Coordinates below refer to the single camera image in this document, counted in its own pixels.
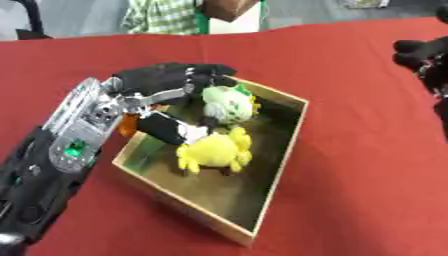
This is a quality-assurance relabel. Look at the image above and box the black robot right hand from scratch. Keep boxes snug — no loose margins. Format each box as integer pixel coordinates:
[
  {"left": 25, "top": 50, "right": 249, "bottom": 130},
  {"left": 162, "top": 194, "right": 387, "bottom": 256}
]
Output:
[{"left": 390, "top": 6, "right": 448, "bottom": 99}]

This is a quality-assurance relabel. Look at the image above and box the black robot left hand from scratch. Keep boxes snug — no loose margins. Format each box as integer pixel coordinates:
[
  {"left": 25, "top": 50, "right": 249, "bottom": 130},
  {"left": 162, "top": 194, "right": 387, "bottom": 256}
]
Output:
[{"left": 106, "top": 61, "right": 240, "bottom": 146}]

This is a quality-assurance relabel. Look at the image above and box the green and white soft toy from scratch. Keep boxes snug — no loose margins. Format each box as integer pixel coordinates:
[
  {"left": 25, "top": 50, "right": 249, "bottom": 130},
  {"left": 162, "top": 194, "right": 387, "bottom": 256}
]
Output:
[{"left": 199, "top": 83, "right": 263, "bottom": 126}]

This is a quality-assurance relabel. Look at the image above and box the tan cardboard box green inside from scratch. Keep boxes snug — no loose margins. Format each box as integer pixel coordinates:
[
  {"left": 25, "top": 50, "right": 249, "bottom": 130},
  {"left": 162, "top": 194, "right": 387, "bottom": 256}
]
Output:
[{"left": 110, "top": 75, "right": 310, "bottom": 248}]

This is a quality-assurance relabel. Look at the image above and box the orange toy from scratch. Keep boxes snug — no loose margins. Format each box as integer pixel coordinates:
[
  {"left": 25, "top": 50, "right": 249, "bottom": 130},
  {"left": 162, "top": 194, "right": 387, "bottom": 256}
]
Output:
[{"left": 117, "top": 113, "right": 142, "bottom": 138}]

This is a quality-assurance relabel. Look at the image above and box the person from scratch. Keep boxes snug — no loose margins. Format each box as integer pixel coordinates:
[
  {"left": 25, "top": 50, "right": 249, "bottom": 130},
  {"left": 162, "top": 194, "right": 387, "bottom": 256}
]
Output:
[{"left": 119, "top": 0, "right": 272, "bottom": 36}]

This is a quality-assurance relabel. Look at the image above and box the yellow soft toy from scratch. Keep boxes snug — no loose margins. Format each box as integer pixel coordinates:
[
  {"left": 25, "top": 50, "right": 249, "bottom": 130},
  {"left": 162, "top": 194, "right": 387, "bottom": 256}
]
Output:
[{"left": 175, "top": 126, "right": 256, "bottom": 177}]

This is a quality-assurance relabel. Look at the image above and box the black chair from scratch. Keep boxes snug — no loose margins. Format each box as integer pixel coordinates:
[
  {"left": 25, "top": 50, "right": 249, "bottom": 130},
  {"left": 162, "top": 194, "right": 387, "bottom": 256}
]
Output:
[{"left": 8, "top": 0, "right": 53, "bottom": 41}]

